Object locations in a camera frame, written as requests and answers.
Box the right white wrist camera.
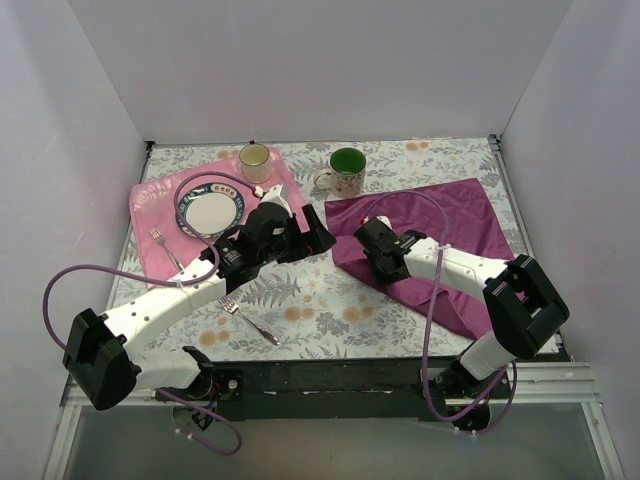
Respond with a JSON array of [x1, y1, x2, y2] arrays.
[[360, 215, 392, 229]]

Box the small silver fork on placemat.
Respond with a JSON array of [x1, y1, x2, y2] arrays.
[[149, 227, 184, 271]]

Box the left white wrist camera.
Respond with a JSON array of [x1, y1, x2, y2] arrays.
[[253, 184, 292, 216]]

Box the pink cloth placemat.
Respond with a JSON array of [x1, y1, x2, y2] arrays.
[[129, 145, 309, 291]]

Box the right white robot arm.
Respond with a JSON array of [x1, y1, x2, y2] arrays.
[[354, 218, 570, 398]]

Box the aluminium frame rail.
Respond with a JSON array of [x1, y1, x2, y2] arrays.
[[45, 134, 635, 479]]

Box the purple satin napkin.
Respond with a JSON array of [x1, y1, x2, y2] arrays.
[[325, 178, 515, 340]]

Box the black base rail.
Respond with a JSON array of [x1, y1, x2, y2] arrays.
[[154, 357, 514, 424]]

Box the cream ceramic cup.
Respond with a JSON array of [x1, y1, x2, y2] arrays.
[[239, 143, 273, 184]]

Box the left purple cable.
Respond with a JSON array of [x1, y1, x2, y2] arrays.
[[41, 169, 266, 457]]

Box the green floral mug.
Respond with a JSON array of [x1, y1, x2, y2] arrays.
[[313, 147, 366, 199]]

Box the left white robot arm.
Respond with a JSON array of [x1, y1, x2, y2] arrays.
[[63, 202, 336, 410]]

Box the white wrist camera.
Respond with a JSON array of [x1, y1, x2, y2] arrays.
[[253, 184, 292, 216], [360, 215, 392, 229]]

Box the silver fork on table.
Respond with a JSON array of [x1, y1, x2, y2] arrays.
[[218, 297, 280, 346]]

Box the white plate blue rim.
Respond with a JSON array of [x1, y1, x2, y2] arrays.
[[176, 182, 246, 239]]

